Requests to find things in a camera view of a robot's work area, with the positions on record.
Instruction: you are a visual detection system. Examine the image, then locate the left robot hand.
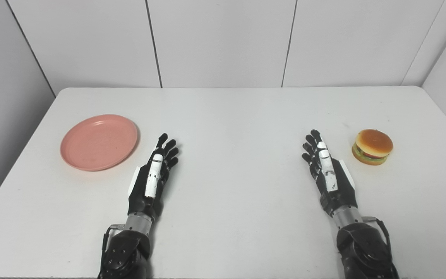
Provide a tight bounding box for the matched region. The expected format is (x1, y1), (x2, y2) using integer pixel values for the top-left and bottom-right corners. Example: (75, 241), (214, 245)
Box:
(127, 133), (180, 217)

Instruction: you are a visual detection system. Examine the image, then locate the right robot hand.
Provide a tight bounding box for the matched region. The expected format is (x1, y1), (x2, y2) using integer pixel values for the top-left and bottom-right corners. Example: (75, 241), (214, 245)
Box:
(302, 129), (357, 217)

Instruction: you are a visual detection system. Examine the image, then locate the toy hamburger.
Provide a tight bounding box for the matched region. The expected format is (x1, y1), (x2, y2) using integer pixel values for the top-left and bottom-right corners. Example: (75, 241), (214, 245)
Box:
(352, 129), (394, 166)

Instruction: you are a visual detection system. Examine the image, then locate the pink round plate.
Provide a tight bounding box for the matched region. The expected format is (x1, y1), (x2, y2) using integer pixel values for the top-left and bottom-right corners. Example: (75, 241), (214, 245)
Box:
(60, 114), (139, 172)

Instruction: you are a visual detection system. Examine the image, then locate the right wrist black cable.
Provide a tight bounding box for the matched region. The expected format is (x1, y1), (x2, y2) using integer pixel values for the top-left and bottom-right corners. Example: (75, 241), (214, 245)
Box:
(362, 216), (394, 264)

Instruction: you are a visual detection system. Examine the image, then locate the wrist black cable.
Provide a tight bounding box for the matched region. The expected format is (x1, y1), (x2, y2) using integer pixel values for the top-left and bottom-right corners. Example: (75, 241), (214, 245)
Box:
(99, 223), (126, 272)
(362, 216), (394, 264)

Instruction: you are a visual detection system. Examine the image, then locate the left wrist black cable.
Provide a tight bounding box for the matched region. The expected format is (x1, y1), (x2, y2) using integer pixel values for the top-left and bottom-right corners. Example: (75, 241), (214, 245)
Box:
(99, 223), (126, 272)

